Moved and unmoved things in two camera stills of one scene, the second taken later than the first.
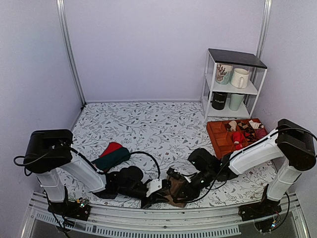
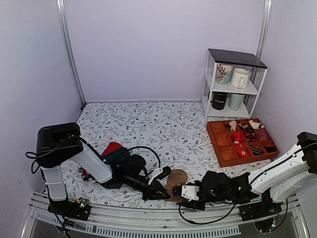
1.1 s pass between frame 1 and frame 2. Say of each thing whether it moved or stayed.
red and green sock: stayed
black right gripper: moved
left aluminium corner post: stayed
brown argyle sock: stayed
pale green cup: stayed
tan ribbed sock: moved
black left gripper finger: moved
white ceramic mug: stayed
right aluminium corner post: stayed
